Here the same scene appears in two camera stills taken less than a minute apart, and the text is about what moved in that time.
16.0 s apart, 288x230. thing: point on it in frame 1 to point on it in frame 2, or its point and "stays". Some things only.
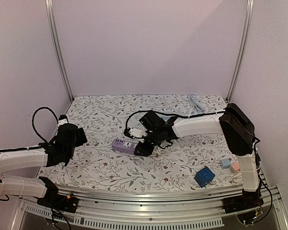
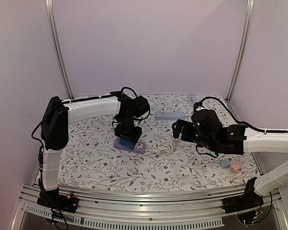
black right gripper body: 147,145 to 181,128
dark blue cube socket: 203,176 to 126,143
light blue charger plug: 225,163 stays
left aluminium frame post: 50,15 stays
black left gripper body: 79,141 to 126,128
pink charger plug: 236,166 stays
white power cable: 164,145 stays
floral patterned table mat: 106,162 stays
